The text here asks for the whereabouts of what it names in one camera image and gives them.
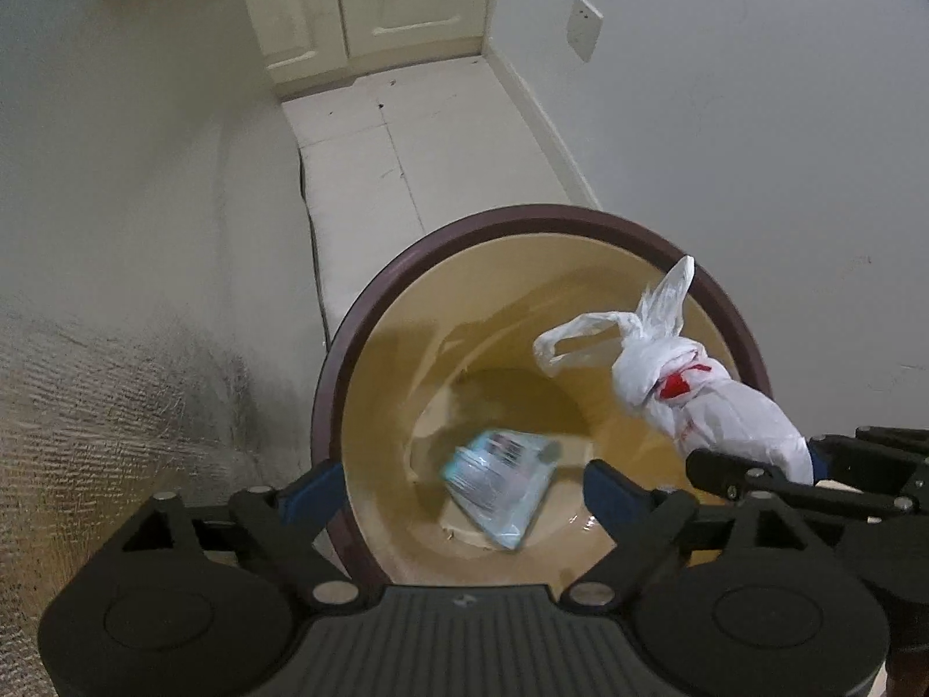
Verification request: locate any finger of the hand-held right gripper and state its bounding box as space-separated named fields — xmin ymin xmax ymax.
xmin=686 ymin=448 xmax=929 ymax=547
xmin=809 ymin=426 xmax=929 ymax=489

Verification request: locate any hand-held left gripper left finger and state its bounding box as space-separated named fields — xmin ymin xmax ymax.
xmin=116 ymin=459 xmax=382 ymax=615

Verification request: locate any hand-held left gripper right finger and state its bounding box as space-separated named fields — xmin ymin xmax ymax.
xmin=559 ymin=459 xmax=895 ymax=615

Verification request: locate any white plastic bag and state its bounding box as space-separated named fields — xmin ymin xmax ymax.
xmin=533 ymin=256 xmax=814 ymax=486

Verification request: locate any light blue plastic packet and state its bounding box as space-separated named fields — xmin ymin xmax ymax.
xmin=441 ymin=430 xmax=561 ymax=551

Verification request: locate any brown rimmed beige trash bin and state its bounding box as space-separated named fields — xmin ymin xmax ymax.
xmin=311 ymin=204 xmax=772 ymax=591

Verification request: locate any white baseboard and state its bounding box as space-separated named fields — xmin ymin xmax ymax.
xmin=482 ymin=39 xmax=603 ymax=211

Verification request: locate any narrow cream cabinet door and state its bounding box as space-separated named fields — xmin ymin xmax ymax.
xmin=232 ymin=0 xmax=351 ymax=75

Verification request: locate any cream kitchen cabinet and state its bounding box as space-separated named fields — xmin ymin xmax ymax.
xmin=228 ymin=0 xmax=503 ymax=99

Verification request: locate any white wall socket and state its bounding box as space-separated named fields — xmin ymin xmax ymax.
xmin=566 ymin=0 xmax=605 ymax=63

